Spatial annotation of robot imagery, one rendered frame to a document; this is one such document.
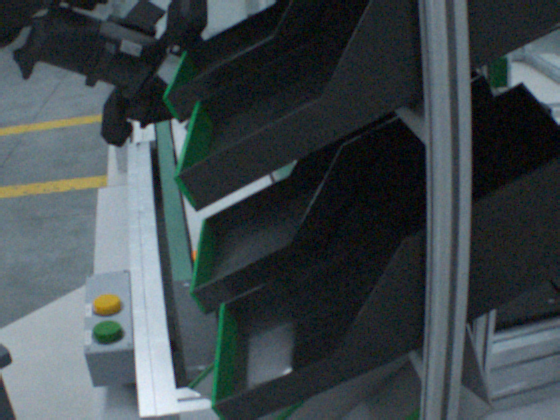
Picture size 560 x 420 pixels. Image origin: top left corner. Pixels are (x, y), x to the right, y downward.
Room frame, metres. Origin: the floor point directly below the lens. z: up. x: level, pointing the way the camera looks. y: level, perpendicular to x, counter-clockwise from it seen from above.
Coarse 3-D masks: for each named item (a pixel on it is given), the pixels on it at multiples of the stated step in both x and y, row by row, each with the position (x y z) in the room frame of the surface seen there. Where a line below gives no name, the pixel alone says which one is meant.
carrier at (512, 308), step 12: (540, 288) 0.89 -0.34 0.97; (552, 288) 0.89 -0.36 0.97; (516, 300) 0.87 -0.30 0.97; (528, 300) 0.87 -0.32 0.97; (540, 300) 0.86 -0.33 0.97; (552, 300) 0.86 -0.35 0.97; (504, 312) 0.85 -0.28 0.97; (516, 312) 0.84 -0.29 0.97; (528, 312) 0.84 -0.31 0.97; (540, 312) 0.83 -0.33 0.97; (552, 312) 0.83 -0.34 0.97; (504, 324) 0.83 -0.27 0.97; (516, 324) 0.83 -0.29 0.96
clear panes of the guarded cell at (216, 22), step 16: (112, 0) 2.04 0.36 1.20; (128, 0) 2.20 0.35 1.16; (160, 0) 2.22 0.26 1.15; (208, 0) 2.23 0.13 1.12; (224, 0) 2.24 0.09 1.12; (240, 0) 2.24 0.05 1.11; (256, 0) 2.25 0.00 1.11; (208, 16) 2.23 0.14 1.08; (224, 16) 2.24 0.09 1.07; (240, 16) 2.24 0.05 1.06; (160, 32) 2.21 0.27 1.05; (208, 32) 2.23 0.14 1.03; (544, 48) 2.23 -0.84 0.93; (176, 64) 2.22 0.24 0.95
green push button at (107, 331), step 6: (102, 324) 0.90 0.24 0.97; (108, 324) 0.90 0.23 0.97; (114, 324) 0.90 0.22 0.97; (96, 330) 0.89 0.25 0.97; (102, 330) 0.89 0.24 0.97; (108, 330) 0.89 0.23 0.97; (114, 330) 0.89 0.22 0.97; (120, 330) 0.89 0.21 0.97; (96, 336) 0.88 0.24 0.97; (102, 336) 0.88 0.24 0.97; (108, 336) 0.88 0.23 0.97; (114, 336) 0.88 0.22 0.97; (120, 336) 0.89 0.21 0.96; (108, 342) 0.88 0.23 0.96
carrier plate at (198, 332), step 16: (176, 288) 0.99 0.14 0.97; (176, 304) 0.95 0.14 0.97; (192, 304) 0.94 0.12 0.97; (192, 320) 0.91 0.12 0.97; (208, 320) 0.90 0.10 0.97; (192, 336) 0.87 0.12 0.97; (208, 336) 0.87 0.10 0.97; (192, 352) 0.83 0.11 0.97; (208, 352) 0.83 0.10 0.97; (192, 368) 0.80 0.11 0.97
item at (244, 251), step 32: (480, 96) 0.56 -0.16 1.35; (384, 128) 0.56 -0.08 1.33; (320, 160) 0.69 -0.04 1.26; (352, 160) 0.57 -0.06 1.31; (256, 192) 0.70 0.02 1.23; (288, 192) 0.69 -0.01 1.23; (320, 192) 0.57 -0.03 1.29; (352, 192) 0.57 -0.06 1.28; (224, 224) 0.70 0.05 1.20; (256, 224) 0.68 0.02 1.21; (288, 224) 0.65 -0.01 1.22; (320, 224) 0.57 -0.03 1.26; (224, 256) 0.65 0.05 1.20; (256, 256) 0.62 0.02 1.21; (288, 256) 0.57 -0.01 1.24; (192, 288) 0.58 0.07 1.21; (224, 288) 0.57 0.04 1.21
